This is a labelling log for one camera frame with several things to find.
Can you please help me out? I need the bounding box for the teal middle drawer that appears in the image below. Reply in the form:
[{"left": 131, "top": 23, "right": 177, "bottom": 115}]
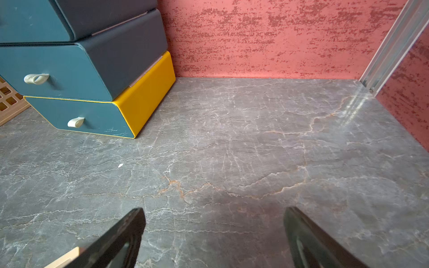
[{"left": 1, "top": 45, "right": 114, "bottom": 101}]

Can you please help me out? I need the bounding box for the teal stacked drawer cabinet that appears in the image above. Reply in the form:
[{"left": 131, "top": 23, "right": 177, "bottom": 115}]
[{"left": 1, "top": 1, "right": 175, "bottom": 137}]

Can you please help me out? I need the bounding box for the teal top drawer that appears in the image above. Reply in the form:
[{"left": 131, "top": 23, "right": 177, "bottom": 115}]
[{"left": 1, "top": 0, "right": 73, "bottom": 44}]

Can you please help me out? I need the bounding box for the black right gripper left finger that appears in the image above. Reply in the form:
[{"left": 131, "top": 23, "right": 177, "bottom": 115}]
[{"left": 66, "top": 207, "right": 146, "bottom": 268}]

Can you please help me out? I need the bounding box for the aluminium right corner post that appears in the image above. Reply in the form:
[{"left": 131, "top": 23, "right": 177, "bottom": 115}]
[{"left": 359, "top": 0, "right": 429, "bottom": 97}]

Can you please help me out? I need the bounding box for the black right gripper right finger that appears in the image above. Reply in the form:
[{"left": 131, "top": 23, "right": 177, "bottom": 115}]
[{"left": 283, "top": 207, "right": 367, "bottom": 268}]

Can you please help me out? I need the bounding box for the beige lattice file organizer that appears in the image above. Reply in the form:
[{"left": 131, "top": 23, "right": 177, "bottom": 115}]
[{"left": 0, "top": 77, "right": 31, "bottom": 126}]

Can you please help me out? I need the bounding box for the teal bottom drawer yellow case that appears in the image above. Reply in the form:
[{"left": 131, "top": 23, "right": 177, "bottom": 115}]
[{"left": 24, "top": 96, "right": 135, "bottom": 139}]

